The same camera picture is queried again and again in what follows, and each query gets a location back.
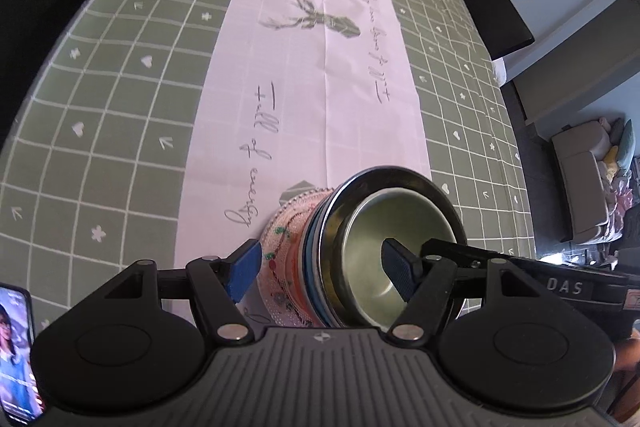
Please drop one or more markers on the white painted plate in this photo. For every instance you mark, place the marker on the white painted plate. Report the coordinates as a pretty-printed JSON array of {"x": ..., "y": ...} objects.
[{"x": 280, "y": 287}]

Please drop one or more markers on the orange steel bowl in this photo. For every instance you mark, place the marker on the orange steel bowl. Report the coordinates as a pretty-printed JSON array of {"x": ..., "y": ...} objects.
[{"x": 301, "y": 267}]

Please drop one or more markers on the blue steel bowl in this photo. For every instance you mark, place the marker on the blue steel bowl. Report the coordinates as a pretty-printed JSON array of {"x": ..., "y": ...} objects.
[{"x": 400, "y": 179}]

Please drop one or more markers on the white cloth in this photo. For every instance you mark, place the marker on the white cloth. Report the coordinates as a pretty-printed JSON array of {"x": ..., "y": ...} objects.
[{"x": 500, "y": 72}]

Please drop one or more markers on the white printed table runner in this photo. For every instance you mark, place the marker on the white printed table runner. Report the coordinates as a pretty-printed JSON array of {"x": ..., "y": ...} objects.
[{"x": 300, "y": 82}]

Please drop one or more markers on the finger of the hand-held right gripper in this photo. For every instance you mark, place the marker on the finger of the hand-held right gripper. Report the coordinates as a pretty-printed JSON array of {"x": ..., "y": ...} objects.
[{"x": 465, "y": 252}]

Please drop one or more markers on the person's right forearm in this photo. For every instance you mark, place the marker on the person's right forearm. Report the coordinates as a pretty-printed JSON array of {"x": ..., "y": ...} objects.
[{"x": 629, "y": 356}]

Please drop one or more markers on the smartphone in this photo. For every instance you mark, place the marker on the smartphone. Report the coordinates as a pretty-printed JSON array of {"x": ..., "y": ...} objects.
[{"x": 15, "y": 347}]

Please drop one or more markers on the beige sofa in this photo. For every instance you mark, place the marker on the beige sofa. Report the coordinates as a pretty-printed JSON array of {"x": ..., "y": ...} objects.
[{"x": 580, "y": 187}]

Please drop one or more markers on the teal cushion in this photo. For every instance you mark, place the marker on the teal cushion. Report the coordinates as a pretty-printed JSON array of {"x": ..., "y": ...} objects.
[{"x": 626, "y": 142}]

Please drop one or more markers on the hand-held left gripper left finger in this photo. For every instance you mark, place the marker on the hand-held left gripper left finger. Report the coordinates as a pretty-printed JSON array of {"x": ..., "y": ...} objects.
[{"x": 244, "y": 272}]

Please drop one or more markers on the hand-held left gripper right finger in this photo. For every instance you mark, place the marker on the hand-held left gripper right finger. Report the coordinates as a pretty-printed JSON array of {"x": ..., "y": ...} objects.
[{"x": 400, "y": 268}]

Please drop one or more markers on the green ceramic bowl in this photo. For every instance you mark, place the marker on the green ceramic bowl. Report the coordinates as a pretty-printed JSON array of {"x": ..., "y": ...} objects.
[{"x": 370, "y": 247}]

